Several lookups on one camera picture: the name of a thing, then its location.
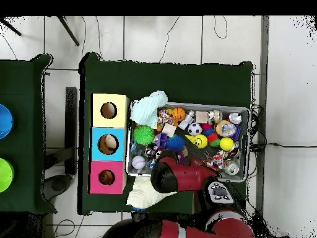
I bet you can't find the mint green cloth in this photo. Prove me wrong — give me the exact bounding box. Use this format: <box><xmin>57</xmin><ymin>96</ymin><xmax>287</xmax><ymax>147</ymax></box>
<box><xmin>130</xmin><ymin>90</ymin><xmax>169</xmax><ymax>130</ymax></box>

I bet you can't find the cream yellow cloth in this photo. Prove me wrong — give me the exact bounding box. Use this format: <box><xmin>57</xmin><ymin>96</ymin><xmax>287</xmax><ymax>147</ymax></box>
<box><xmin>126</xmin><ymin>176</ymin><xmax>178</xmax><ymax>209</ymax></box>

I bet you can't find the brown plush teddy bear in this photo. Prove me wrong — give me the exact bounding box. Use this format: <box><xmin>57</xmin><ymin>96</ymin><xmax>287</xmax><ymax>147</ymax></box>
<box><xmin>100</xmin><ymin>170</ymin><xmax>115</xmax><ymax>185</ymax></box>

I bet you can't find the wooden box with three holes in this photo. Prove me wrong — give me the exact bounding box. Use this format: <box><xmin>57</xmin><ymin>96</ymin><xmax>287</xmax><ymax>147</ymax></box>
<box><xmin>87</xmin><ymin>92</ymin><xmax>130</xmax><ymax>195</ymax></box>

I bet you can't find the shallow clear mesh bin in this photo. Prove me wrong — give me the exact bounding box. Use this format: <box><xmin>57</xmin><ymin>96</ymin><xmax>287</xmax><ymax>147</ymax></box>
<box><xmin>125</xmin><ymin>99</ymin><xmax>250</xmax><ymax>183</ymax></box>

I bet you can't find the green spiky ball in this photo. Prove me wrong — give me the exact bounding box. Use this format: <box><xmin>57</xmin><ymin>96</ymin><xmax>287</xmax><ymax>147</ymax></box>
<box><xmin>132</xmin><ymin>124</ymin><xmax>155</xmax><ymax>146</ymax></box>

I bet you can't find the orange toy basketball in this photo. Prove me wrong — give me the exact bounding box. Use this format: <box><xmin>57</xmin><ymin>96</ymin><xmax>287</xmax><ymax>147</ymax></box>
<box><xmin>172</xmin><ymin>107</ymin><xmax>186</xmax><ymax>122</ymax></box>

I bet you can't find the black white soccer ball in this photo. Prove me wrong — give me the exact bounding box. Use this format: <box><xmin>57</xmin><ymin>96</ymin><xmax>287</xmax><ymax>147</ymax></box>
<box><xmin>187</xmin><ymin>122</ymin><xmax>202</xmax><ymax>136</ymax></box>

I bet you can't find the white baseball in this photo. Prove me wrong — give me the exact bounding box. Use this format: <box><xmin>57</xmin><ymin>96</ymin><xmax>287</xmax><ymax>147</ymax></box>
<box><xmin>131</xmin><ymin>155</ymin><xmax>146</xmax><ymax>170</ymax></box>

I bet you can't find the large yellow ball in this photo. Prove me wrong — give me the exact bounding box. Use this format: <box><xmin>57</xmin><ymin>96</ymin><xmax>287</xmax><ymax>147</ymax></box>
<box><xmin>185</xmin><ymin>134</ymin><xmax>208</xmax><ymax>149</ymax></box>

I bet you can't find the plain wooden block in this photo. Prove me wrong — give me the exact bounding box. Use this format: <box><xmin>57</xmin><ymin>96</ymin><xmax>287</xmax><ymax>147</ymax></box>
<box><xmin>195</xmin><ymin>110</ymin><xmax>209</xmax><ymax>124</ymax></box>

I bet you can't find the small yellow ball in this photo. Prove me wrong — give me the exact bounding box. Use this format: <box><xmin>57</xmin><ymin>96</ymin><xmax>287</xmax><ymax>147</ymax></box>
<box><xmin>219</xmin><ymin>136</ymin><xmax>235</xmax><ymax>151</ymax></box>

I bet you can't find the black tripod leg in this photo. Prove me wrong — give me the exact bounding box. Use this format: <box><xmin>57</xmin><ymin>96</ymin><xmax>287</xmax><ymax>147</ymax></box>
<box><xmin>57</xmin><ymin>15</ymin><xmax>80</xmax><ymax>47</ymax></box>
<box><xmin>0</xmin><ymin>18</ymin><xmax>22</xmax><ymax>37</ymax></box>

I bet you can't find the dark green side table cloth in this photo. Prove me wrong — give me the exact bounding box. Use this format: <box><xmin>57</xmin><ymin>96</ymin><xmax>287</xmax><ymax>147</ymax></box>
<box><xmin>0</xmin><ymin>53</ymin><xmax>58</xmax><ymax>214</ymax></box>

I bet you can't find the blue bowl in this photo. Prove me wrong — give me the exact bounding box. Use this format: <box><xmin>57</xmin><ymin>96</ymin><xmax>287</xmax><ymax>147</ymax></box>
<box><xmin>0</xmin><ymin>104</ymin><xmax>14</xmax><ymax>139</ymax></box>

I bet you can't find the bright green bowl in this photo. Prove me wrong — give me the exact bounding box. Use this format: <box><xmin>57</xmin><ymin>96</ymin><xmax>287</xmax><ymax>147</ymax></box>
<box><xmin>0</xmin><ymin>157</ymin><xmax>15</xmax><ymax>193</ymax></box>

